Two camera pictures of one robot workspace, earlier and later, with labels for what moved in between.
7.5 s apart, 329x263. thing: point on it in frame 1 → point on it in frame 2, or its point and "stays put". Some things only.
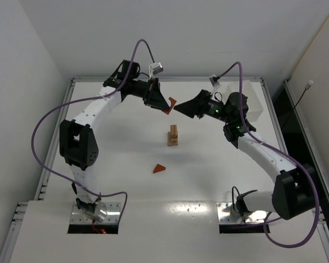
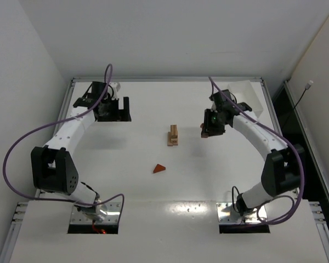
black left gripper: [150, 91] → [118, 113]
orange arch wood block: [172, 102] → [203, 135]
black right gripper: [199, 104] → [208, 125]
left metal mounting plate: [113, 213] stays put
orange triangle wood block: [159, 168] stays put
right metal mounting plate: [227, 214] stays put
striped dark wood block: [174, 131] stays put
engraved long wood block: [169, 142] stays put
